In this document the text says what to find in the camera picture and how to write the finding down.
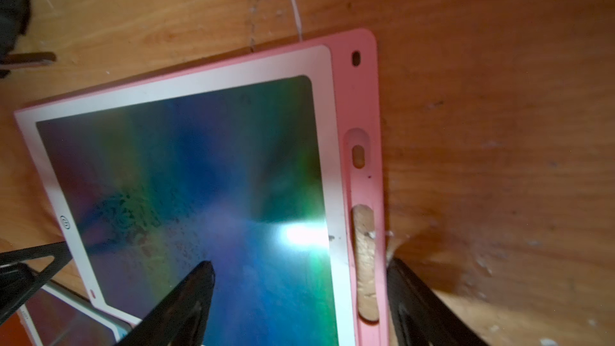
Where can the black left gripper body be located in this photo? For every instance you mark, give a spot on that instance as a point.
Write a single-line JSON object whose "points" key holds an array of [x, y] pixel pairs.
{"points": [[12, 293]]}

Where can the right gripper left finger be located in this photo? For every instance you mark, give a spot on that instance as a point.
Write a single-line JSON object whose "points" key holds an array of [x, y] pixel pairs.
{"points": [[181, 317]]}

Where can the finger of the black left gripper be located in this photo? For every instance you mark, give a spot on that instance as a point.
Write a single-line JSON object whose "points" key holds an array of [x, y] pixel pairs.
{"points": [[45, 261]]}

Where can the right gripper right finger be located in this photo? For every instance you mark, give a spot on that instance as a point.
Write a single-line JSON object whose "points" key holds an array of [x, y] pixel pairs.
{"points": [[419, 316]]}

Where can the blue framed tablet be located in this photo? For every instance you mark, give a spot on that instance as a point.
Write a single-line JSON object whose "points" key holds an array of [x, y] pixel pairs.
{"points": [[55, 315]]}

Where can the pink framed writing tablet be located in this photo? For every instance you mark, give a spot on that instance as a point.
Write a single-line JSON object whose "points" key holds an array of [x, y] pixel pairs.
{"points": [[268, 166]]}

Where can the black handled small screwdriver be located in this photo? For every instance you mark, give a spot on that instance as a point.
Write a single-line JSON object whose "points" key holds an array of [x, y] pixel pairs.
{"points": [[29, 60]]}

